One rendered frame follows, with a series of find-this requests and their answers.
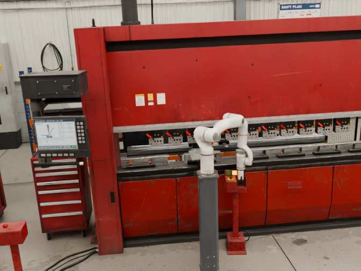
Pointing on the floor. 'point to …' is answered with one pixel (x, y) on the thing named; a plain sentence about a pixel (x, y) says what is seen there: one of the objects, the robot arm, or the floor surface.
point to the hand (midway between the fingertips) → (240, 182)
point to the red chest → (63, 195)
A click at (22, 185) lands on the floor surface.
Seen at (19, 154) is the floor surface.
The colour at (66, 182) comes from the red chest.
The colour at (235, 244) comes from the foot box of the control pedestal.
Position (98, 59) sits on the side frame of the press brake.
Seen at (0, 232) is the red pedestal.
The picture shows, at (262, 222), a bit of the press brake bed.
